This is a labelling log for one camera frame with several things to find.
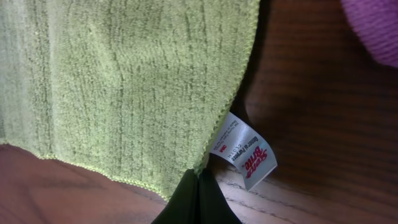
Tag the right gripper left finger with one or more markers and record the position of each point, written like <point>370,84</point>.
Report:
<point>182,207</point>

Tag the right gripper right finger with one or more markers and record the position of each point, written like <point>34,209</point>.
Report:
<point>213,206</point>

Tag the purple microfiber cloth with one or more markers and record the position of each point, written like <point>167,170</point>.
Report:
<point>375,23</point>

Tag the lime green microfiber cloth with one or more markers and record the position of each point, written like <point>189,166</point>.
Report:
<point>133,89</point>

